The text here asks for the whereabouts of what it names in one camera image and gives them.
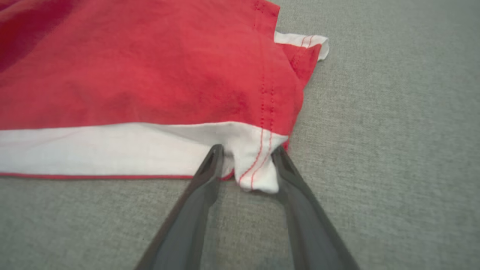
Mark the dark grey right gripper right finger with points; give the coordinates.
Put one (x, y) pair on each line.
(311, 225)

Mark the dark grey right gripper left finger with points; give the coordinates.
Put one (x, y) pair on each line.
(187, 217)

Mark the red shorts with white band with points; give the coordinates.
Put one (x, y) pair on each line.
(150, 75)

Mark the grey fabric sofa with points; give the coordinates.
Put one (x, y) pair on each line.
(393, 168)

